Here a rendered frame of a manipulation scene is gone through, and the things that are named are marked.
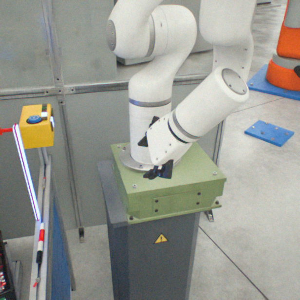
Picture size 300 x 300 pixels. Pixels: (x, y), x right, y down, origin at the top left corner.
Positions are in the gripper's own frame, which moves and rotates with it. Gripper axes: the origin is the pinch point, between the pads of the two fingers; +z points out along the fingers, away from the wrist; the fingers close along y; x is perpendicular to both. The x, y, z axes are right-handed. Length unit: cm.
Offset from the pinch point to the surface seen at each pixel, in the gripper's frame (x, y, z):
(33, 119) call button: -20.2, -28.6, 31.4
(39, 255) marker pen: -18.9, 16.0, 30.7
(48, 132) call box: -14.9, -24.8, 32.2
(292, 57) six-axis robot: 284, -205, 74
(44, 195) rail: -13.2, -7.6, 45.1
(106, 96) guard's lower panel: 20, -64, 52
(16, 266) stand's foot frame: -3, -2, 133
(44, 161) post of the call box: -11, -24, 50
